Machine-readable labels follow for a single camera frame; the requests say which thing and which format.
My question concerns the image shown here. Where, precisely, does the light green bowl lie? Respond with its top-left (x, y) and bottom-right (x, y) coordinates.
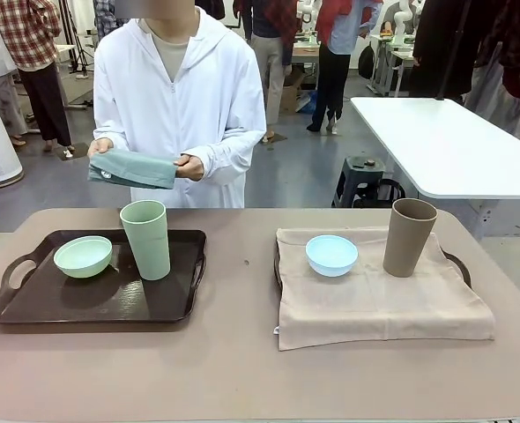
top-left (53, 235), bottom-right (114, 279)

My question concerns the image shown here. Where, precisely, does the green cloth mat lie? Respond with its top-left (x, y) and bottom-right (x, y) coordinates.
top-left (86, 148), bottom-right (178, 190)

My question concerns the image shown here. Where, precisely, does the light green cup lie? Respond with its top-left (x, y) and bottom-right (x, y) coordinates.
top-left (119, 199), bottom-right (172, 282)

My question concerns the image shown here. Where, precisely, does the light blue bowl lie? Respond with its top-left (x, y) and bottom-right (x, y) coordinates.
top-left (304, 234), bottom-right (360, 278)

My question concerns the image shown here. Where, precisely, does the brown cloth mat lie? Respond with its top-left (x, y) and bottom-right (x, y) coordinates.
top-left (271, 226), bottom-right (497, 353)

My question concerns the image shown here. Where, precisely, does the brown cup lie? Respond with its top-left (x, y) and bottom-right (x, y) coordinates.
top-left (382, 197), bottom-right (439, 278)

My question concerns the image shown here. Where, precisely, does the person's right forearm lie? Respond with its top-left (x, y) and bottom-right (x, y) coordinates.
top-left (93, 125), bottom-right (130, 153)

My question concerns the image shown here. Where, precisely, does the person's left forearm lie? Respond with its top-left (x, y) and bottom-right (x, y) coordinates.
top-left (189, 128), bottom-right (265, 177)

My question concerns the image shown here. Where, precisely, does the dark brown tray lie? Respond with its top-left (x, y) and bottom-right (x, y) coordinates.
top-left (0, 228), bottom-right (209, 325)
top-left (272, 246), bottom-right (472, 292)

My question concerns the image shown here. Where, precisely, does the person's right hand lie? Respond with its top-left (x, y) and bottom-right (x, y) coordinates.
top-left (86, 138), bottom-right (114, 159)

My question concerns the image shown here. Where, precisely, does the person's left hand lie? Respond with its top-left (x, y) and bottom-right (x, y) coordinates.
top-left (174, 152), bottom-right (206, 182)

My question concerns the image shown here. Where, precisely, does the person in beige trousers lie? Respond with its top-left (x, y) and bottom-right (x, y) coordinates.
top-left (0, 0), bottom-right (30, 146)

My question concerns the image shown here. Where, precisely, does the person in red plaid shirt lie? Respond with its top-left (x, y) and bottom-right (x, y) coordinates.
top-left (0, 0), bottom-right (74, 153)

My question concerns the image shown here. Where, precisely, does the black tripod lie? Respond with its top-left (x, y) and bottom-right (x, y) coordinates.
top-left (68, 0), bottom-right (96, 83)

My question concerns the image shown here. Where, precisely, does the person in blue plaid shirt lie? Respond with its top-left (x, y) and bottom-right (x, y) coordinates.
top-left (93, 0), bottom-right (121, 32)

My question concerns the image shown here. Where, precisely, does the person in white hoodie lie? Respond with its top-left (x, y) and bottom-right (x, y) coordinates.
top-left (92, 0), bottom-right (268, 209)

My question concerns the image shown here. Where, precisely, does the person in grey trousers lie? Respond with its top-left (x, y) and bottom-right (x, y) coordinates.
top-left (235, 0), bottom-right (299, 145)

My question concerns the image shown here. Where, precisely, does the cardboard box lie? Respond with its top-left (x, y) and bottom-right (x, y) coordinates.
top-left (279, 70), bottom-right (308, 115)

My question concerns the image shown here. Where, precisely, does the blue bag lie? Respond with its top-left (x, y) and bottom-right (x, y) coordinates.
top-left (295, 90), bottom-right (319, 115)

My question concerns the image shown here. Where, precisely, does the grey plastic stool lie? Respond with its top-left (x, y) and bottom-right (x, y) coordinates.
top-left (331, 155), bottom-right (388, 208)

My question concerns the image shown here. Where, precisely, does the person in red jacket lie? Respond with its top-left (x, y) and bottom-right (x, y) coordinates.
top-left (306, 0), bottom-right (384, 133)

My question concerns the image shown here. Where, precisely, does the background work desk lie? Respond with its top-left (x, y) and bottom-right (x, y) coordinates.
top-left (368, 33), bottom-right (416, 98)

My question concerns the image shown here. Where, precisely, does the white side table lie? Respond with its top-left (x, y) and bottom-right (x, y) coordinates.
top-left (350, 97), bottom-right (520, 199)

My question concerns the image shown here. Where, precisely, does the hanging black coat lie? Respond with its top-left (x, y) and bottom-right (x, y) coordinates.
top-left (412, 0), bottom-right (494, 101)

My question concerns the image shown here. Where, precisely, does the hanging grey garment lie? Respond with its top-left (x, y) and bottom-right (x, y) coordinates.
top-left (462, 65), bottom-right (520, 136)

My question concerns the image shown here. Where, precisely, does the black floor base plate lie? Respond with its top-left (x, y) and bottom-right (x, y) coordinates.
top-left (55, 143), bottom-right (93, 160)

